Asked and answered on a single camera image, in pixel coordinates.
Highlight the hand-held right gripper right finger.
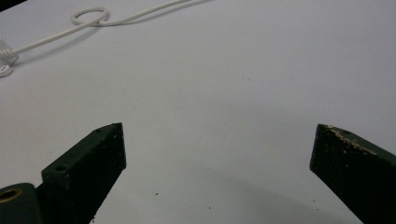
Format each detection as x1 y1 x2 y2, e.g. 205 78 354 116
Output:
309 123 396 224

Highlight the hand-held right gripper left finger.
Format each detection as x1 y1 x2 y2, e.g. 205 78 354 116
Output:
36 121 128 224

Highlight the white cable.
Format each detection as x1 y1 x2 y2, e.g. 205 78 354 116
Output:
0 0 191 63

